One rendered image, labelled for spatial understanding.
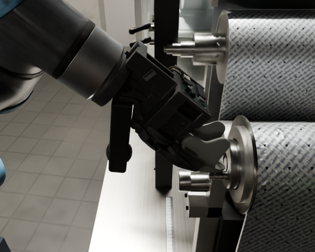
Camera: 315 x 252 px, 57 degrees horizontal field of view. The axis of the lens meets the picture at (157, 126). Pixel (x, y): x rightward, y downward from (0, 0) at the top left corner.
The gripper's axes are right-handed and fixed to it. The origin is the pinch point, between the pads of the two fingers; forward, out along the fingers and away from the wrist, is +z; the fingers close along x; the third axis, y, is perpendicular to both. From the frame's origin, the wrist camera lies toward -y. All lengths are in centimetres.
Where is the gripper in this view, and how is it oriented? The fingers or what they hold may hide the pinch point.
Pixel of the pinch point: (213, 166)
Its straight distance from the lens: 43.6
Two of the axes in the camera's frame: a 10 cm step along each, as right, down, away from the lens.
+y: 6.5, -6.2, -4.5
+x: 0.0, -5.8, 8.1
